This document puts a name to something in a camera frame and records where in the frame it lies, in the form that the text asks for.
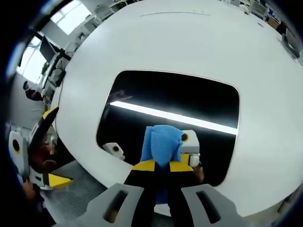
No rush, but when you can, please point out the grey office chair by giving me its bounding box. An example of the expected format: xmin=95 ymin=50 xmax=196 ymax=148
xmin=281 ymin=27 xmax=302 ymax=59

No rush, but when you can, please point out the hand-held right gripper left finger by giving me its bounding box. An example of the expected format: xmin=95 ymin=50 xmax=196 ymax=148
xmin=86 ymin=158 xmax=157 ymax=227

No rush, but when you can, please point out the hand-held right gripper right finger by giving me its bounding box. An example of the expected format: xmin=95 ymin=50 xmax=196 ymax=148
xmin=165 ymin=160 xmax=242 ymax=227

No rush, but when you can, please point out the blue cleaning cloth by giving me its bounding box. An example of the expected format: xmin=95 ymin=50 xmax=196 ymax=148
xmin=140 ymin=124 xmax=187 ymax=204

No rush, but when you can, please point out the person's left hand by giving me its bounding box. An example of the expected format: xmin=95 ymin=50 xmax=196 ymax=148
xmin=30 ymin=143 xmax=58 ymax=174

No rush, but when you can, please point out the black monitor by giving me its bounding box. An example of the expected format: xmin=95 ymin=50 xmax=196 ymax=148
xmin=39 ymin=36 xmax=57 ymax=63

